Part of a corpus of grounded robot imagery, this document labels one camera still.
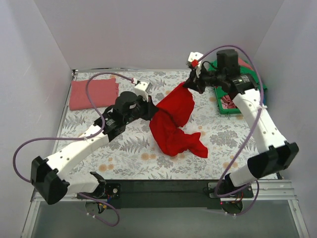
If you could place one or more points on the pink crumpled t shirt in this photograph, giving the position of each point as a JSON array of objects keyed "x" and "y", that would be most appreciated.
[{"x": 226, "y": 102}]

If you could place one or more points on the blue crumpled garment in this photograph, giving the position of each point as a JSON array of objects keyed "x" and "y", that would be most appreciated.
[{"x": 264, "y": 97}]

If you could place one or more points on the red t shirt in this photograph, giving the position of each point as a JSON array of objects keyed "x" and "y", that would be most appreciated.
[{"x": 173, "y": 113}]

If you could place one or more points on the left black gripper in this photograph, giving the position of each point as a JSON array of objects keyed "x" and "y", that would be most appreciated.
[{"x": 150, "y": 108}]

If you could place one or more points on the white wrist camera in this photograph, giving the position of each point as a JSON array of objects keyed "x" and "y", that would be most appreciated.
[
  {"x": 142, "y": 89},
  {"x": 194, "y": 62}
]

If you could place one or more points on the floral patterned table mat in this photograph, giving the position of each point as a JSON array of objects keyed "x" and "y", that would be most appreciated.
[{"x": 135, "y": 155}]

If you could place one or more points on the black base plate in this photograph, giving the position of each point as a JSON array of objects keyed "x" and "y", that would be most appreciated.
[{"x": 161, "y": 194}]

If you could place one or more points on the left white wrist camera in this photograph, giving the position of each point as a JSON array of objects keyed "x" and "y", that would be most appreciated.
[{"x": 142, "y": 89}]

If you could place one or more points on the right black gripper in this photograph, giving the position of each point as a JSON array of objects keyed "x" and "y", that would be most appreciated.
[{"x": 198, "y": 81}]

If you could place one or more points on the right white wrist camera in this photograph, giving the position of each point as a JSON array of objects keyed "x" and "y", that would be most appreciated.
[{"x": 194, "y": 62}]

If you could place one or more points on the green plastic basket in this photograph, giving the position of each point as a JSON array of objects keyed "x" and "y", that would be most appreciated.
[{"x": 220, "y": 93}]

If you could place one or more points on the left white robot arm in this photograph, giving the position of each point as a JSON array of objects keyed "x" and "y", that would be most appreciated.
[{"x": 50, "y": 176}]

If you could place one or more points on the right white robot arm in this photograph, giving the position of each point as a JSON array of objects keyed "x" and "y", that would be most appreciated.
[{"x": 275, "y": 153}]

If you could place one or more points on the folded pink t shirt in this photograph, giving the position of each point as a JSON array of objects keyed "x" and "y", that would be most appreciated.
[{"x": 103, "y": 92}]

